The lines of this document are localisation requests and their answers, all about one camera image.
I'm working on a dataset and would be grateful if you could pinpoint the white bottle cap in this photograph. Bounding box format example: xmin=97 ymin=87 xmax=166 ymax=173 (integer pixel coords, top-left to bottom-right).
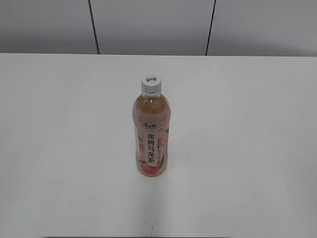
xmin=141 ymin=74 xmax=161 ymax=93

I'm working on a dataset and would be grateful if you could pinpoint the peach oolong tea bottle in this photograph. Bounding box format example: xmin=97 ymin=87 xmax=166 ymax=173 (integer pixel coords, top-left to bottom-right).
xmin=132 ymin=93 xmax=171 ymax=177

